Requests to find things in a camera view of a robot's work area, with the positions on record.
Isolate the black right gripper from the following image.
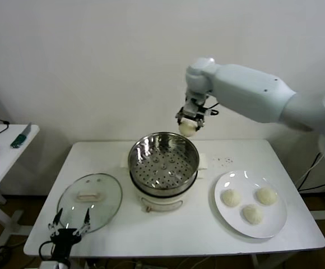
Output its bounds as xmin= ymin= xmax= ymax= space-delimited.
xmin=175 ymin=94 xmax=210 ymax=132

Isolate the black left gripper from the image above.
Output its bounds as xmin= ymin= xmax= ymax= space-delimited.
xmin=48 ymin=208 xmax=91 ymax=269

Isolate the white steamed baozi bun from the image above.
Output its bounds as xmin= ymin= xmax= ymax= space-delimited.
xmin=255 ymin=187 xmax=278 ymax=206
xmin=241 ymin=204 xmax=264 ymax=225
xmin=221 ymin=189 xmax=242 ymax=207
xmin=178 ymin=119 xmax=198 ymax=138

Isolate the round glass pot lid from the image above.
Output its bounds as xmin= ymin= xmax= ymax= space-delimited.
xmin=57 ymin=173 xmax=123 ymax=234

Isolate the perforated steel steamer basket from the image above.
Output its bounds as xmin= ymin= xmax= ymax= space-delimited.
xmin=127 ymin=132 xmax=200 ymax=194

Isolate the white side table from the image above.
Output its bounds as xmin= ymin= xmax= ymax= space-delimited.
xmin=0 ymin=124 xmax=41 ymax=250

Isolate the white electric cooking pot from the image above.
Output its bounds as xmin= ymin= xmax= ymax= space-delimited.
xmin=119 ymin=152 xmax=210 ymax=214

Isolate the white round plate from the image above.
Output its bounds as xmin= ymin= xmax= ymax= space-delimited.
xmin=214 ymin=170 xmax=289 ymax=239

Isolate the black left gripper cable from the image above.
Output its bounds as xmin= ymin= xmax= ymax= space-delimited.
xmin=38 ymin=240 xmax=57 ymax=261

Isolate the green handled knife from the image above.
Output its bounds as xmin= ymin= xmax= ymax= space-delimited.
xmin=10 ymin=123 xmax=33 ymax=149

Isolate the black hanging cable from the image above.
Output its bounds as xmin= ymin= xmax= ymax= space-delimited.
xmin=298 ymin=172 xmax=325 ymax=193
xmin=296 ymin=152 xmax=324 ymax=189

